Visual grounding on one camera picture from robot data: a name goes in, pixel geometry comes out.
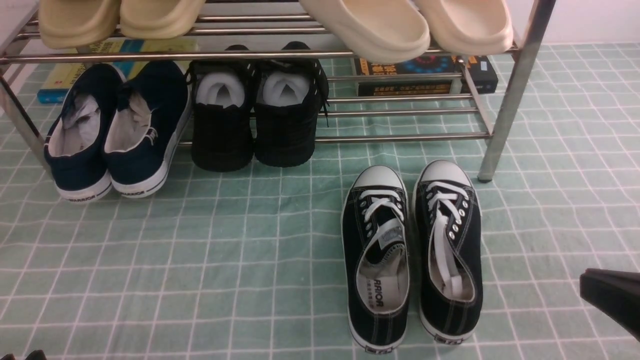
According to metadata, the black laced canvas shoe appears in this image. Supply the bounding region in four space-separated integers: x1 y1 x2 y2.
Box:
409 159 483 346
341 165 410 354

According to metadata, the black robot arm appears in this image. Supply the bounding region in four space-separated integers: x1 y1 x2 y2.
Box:
579 268 640 341

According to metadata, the steel shoe rack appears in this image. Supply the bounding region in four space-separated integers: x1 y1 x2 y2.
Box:
1 0 556 183

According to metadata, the black sneaker right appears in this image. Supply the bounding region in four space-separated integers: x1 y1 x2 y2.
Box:
253 58 330 167

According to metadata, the black sneaker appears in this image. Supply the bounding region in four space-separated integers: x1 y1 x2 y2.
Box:
187 59 258 173
253 58 330 167

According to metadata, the green checked floor cloth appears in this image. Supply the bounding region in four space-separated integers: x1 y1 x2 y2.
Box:
0 43 640 360

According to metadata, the black sneaker left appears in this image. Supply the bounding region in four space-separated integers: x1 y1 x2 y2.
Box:
187 59 258 173

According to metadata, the cream slipper inner right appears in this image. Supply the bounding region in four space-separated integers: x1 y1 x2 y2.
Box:
299 0 431 64

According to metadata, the cream slipper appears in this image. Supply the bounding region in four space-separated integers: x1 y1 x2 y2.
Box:
414 0 514 56
299 0 431 64

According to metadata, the navy canvas shoe right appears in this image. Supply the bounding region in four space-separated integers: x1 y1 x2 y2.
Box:
102 60 192 199

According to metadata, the navy canvas shoe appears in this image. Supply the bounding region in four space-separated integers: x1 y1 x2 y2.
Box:
43 63 125 204
102 60 192 199

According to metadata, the black book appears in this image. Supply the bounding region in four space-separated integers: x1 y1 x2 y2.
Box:
352 55 499 97

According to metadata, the cream slipper outer right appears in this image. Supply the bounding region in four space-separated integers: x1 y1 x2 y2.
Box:
414 0 514 56

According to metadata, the beige slipper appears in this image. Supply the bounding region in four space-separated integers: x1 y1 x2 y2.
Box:
38 0 121 50
119 0 206 40

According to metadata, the navy canvas shoe left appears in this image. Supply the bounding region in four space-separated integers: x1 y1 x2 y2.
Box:
43 63 125 204

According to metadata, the yellow blue book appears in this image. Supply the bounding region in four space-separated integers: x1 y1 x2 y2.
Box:
37 38 199 104

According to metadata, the beige slipper far left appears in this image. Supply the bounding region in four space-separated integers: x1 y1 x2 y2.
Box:
38 0 121 50

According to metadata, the dark object bottom left corner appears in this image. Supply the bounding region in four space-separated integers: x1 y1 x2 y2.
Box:
0 350 47 360

